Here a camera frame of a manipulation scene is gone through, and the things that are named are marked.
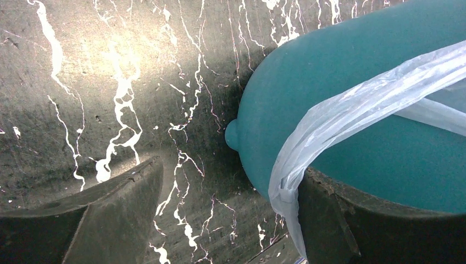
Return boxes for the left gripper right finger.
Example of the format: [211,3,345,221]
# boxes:
[298,168,465,263]

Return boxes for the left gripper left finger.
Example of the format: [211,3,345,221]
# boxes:
[1,156,164,263]

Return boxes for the teal plastic trash bin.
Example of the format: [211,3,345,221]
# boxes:
[224,0,466,215]

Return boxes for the light blue plastic bag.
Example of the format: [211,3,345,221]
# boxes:
[268,41,465,257]

